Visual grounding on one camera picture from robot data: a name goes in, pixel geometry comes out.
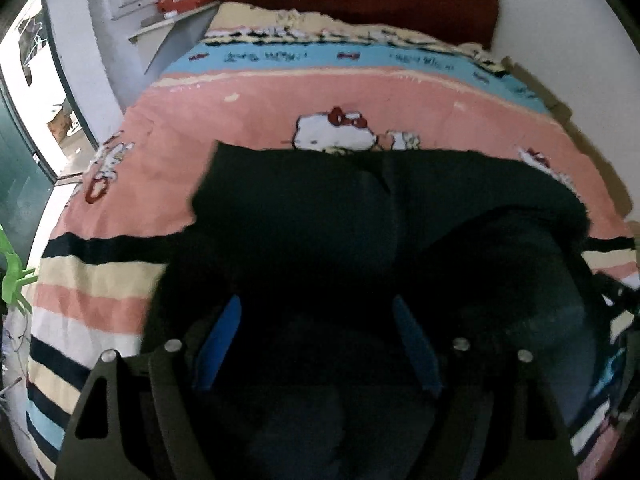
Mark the black large garment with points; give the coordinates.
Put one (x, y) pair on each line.
(340, 225)

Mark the green plastic chair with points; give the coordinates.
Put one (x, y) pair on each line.
(12, 280)

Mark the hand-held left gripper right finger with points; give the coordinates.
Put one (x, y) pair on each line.
(415, 345)

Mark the white wall shelf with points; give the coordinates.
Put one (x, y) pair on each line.
(170, 27)

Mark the dark green door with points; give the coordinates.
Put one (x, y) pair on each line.
(20, 175)

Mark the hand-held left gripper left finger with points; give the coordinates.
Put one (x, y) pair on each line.
(220, 345)

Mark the striped cartoon cat blanket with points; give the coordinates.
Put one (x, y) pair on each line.
(200, 105)

